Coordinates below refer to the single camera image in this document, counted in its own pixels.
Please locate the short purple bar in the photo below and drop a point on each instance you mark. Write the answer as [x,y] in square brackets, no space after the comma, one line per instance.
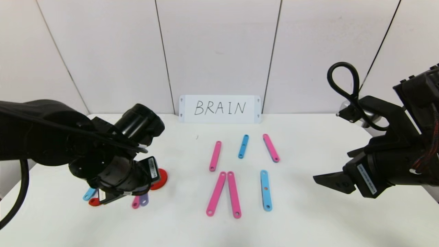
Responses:
[144,200]

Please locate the pink bar with holes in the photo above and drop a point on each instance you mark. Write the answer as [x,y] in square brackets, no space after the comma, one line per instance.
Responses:
[135,203]
[234,195]
[215,156]
[271,148]
[216,193]

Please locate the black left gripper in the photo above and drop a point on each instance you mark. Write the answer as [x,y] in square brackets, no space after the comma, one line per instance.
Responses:
[152,170]

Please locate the large red arc piece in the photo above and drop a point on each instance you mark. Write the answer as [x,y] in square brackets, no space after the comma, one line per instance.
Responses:
[93,202]

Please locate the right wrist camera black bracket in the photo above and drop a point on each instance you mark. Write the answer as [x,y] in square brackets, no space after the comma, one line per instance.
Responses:
[391,109]

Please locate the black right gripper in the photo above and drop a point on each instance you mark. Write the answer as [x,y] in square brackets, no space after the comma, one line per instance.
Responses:
[365,179]

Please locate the small red arc piece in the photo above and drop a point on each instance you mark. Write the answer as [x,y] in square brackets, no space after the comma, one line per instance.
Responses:
[163,180]

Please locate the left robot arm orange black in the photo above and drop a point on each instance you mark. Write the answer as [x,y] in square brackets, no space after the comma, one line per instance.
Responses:
[41,133]

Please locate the short blue bar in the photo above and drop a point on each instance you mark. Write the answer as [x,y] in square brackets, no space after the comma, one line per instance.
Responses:
[243,146]

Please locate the blue bar with orange hole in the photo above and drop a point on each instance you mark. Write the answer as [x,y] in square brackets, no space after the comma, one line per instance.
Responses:
[266,197]

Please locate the white sign reading BRAIN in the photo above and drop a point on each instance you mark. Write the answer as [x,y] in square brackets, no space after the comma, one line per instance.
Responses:
[205,118]

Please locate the long light blue flat bar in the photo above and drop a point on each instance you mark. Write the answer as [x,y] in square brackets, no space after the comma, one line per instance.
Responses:
[88,195]

